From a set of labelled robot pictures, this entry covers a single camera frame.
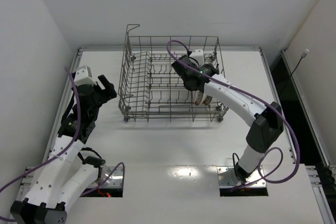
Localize white plate red characters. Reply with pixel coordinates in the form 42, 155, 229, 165
193, 90, 206, 106

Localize floral plate brown rim front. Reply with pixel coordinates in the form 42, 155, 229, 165
202, 95, 213, 106

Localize floral plate brown rim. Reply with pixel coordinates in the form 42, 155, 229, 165
203, 97, 221, 106
202, 95, 213, 106

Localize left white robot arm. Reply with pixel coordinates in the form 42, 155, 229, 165
10, 71, 117, 223

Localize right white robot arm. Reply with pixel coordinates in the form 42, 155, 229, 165
172, 55, 283, 186

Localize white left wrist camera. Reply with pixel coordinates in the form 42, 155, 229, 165
74, 65, 96, 87

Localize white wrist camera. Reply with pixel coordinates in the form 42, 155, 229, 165
74, 65, 96, 87
189, 49, 205, 67

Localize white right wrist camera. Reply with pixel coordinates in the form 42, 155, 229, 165
189, 49, 205, 67

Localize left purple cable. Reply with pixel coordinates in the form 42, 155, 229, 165
0, 66, 125, 221

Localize grey wire dish rack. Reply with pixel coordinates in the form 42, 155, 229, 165
118, 24, 228, 122

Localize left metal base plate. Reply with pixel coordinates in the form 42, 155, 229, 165
19, 166, 123, 190

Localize metal base plate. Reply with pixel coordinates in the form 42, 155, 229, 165
19, 166, 123, 190
217, 166, 266, 189

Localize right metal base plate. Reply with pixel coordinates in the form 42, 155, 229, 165
217, 166, 266, 189

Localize black wall cable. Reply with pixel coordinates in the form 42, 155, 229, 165
275, 48, 310, 99

